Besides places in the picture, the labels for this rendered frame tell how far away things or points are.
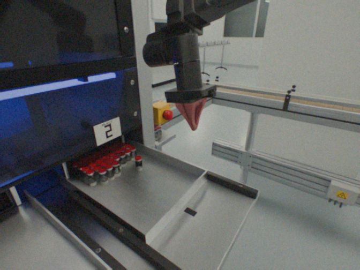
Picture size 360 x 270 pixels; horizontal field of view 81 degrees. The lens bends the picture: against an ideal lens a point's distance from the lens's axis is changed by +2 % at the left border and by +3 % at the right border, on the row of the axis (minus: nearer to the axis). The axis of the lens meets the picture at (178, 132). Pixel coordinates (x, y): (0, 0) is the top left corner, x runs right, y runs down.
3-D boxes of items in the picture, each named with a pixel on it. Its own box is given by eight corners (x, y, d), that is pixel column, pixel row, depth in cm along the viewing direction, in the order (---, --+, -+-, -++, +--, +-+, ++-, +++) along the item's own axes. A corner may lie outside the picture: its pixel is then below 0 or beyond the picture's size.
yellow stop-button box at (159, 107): (145, 121, 82) (143, 104, 78) (157, 116, 87) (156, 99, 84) (159, 126, 78) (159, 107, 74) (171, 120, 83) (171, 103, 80)
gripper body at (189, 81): (180, 94, 52) (175, 62, 50) (217, 92, 46) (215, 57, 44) (164, 99, 47) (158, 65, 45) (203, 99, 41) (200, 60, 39)
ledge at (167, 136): (132, 140, 89) (131, 135, 88) (152, 129, 98) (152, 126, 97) (156, 149, 81) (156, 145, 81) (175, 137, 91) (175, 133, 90)
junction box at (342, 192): (325, 196, 115) (330, 184, 111) (326, 192, 119) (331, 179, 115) (353, 207, 109) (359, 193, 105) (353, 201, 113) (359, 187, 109)
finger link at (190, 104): (185, 124, 55) (180, 88, 52) (210, 126, 51) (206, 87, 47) (170, 133, 50) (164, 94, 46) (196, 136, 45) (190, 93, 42)
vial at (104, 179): (98, 183, 60) (96, 170, 58) (105, 179, 62) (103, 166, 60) (103, 186, 59) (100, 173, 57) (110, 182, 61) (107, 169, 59)
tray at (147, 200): (60, 183, 61) (57, 173, 59) (128, 147, 80) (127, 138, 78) (146, 247, 43) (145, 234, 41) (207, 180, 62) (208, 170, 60)
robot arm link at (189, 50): (186, 28, 38) (202, 28, 43) (158, 35, 43) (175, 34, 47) (190, 67, 41) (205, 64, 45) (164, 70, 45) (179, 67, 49)
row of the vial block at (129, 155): (87, 185, 60) (83, 171, 58) (133, 156, 73) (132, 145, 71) (91, 187, 59) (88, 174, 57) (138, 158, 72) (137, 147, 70)
